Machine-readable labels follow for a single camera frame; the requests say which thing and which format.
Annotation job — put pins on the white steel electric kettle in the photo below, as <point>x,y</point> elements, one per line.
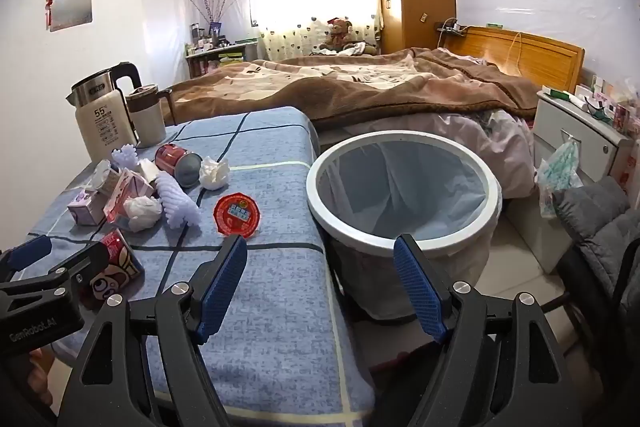
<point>102,117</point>

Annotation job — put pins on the pink bed sheet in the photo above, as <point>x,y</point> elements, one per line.
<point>475,147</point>

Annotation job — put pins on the white brown lidded mug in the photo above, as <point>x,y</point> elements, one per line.
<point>145,122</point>

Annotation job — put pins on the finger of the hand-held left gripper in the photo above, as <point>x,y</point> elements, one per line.
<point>75,269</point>
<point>31,252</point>

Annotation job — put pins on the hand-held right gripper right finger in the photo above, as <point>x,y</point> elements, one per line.
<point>417,292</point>

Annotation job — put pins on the bubble wrap roll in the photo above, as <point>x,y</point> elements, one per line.
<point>177,204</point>

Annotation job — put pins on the white tissue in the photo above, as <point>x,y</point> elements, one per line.
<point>214,173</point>
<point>142,212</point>

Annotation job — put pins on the blue checked tablecloth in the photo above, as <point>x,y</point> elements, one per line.
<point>280,187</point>

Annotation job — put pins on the pile of small boxes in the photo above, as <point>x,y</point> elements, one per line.
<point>612,102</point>

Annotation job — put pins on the red cartoon drink can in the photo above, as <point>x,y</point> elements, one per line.
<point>117,274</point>

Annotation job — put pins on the white clothes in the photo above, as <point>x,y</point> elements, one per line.
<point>350,48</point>

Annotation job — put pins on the grey white yogurt cup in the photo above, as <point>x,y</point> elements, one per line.
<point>106,177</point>

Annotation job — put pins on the brown patterned bed blanket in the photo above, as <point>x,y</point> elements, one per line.
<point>350,99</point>

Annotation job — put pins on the red round foil lid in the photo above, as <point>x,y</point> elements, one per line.
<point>239,213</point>

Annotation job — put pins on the grey quilted jacket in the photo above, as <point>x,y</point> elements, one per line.
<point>595,227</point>

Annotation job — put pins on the white paper packet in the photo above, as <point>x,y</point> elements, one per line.
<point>146,169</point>

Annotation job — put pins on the white round trash bin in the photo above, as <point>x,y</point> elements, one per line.
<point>320,202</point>

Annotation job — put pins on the small white foam net sleeve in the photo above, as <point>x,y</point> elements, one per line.
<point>124,157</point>

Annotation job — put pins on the pink drink carton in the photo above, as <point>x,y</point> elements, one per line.
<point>125,193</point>

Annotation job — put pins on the pale purple small carton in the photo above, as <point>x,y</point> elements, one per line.
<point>86,207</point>

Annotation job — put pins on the cluttered small desk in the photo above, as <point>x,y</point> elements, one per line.
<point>220,54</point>

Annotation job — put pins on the dried flower branches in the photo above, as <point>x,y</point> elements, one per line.
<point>217,4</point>

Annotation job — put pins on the brown teddy bear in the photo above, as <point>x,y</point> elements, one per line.
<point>337,36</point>

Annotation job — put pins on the grey bin liner bag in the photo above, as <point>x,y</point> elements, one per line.
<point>430,197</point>

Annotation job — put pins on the headboard shelf with chargers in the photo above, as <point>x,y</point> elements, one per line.
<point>450,27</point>

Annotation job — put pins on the silver wall poster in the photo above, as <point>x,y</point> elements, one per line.
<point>72,2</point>

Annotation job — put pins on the white nightstand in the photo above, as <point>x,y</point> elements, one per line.
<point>565,117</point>

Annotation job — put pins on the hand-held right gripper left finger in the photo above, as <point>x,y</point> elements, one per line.
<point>222,289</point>

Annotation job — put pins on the wooden bed headboard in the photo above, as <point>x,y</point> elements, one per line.
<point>530,52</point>

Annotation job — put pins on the red hanging ornament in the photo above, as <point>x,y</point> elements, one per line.
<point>49,7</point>

